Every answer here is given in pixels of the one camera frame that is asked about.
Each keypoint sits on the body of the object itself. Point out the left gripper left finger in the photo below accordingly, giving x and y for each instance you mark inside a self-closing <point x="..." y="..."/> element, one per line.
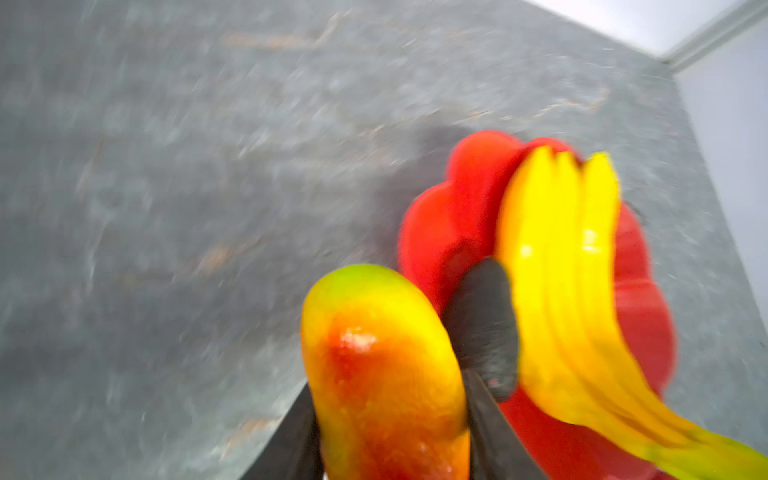
<point x="293" y="450"/>

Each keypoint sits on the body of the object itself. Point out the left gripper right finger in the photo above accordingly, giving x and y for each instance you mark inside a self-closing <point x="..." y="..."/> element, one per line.
<point x="496" y="451"/>

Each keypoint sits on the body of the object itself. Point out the yellow fake banana bunch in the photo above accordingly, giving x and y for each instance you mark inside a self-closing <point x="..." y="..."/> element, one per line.
<point x="555" y="238"/>

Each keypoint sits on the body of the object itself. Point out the red-yellow mango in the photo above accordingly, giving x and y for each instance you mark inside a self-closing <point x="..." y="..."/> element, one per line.
<point x="385" y="383"/>

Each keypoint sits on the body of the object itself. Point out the red flower-shaped fruit bowl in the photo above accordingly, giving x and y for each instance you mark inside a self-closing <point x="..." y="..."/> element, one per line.
<point x="452" y="225"/>

